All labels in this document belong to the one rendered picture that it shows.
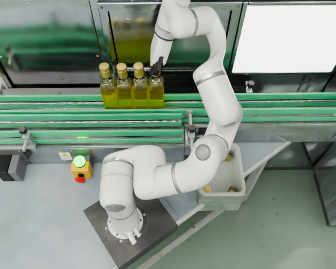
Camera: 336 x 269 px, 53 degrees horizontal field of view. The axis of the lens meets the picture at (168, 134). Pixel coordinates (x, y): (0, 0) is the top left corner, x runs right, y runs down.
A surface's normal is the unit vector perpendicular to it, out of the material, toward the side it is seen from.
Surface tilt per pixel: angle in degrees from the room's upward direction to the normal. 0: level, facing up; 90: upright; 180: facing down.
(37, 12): 90
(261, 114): 90
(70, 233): 0
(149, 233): 1
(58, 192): 0
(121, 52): 90
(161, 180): 32
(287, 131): 90
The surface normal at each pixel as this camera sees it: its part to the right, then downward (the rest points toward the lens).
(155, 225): 0.00, -0.55
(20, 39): 0.01, 0.84
